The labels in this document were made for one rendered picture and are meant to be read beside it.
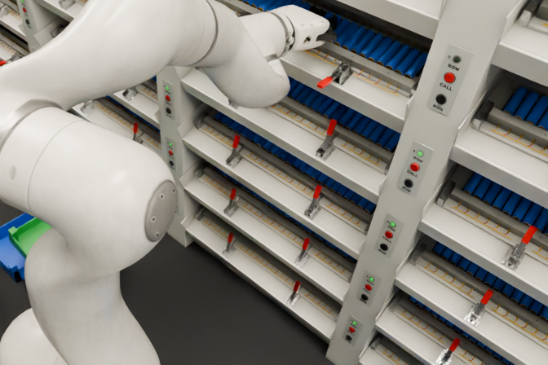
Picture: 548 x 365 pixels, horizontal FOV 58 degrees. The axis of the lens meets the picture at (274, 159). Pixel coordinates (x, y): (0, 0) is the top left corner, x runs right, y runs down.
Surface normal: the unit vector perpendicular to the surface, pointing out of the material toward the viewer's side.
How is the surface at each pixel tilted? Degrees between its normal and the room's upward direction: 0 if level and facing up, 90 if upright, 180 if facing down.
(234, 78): 95
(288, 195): 21
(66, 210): 75
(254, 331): 0
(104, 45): 63
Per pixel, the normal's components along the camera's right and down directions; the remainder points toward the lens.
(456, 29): -0.62, 0.47
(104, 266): -0.09, 0.70
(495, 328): -0.13, -0.53
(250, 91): 0.17, 0.77
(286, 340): 0.10, -0.74
